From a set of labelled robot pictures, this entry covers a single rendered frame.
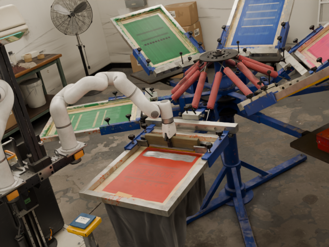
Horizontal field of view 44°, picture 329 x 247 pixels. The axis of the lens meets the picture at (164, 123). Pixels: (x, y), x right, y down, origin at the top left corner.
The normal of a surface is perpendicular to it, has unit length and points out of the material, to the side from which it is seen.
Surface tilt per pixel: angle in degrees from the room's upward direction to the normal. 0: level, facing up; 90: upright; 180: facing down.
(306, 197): 0
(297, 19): 90
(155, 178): 0
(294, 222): 0
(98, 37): 90
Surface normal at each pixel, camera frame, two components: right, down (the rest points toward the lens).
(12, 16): 0.59, -0.25
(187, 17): -0.36, 0.45
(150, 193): -0.18, -0.89
